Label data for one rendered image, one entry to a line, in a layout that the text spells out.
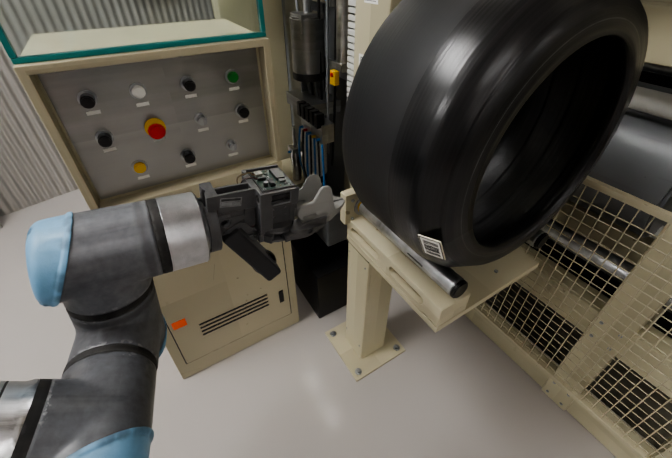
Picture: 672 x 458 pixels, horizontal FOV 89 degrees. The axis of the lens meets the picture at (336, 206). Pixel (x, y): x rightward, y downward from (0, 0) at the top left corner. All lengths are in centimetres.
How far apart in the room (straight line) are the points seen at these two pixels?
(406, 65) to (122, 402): 53
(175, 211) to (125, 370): 17
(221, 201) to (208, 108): 66
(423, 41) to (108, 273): 49
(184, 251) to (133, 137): 68
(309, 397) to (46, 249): 131
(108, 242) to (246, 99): 75
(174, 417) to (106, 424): 128
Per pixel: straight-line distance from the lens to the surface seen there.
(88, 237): 42
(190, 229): 41
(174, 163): 111
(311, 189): 52
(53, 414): 41
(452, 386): 168
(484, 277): 94
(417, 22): 59
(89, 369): 45
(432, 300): 77
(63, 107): 104
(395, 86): 54
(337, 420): 156
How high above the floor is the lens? 145
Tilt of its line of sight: 37 degrees down
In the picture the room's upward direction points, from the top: straight up
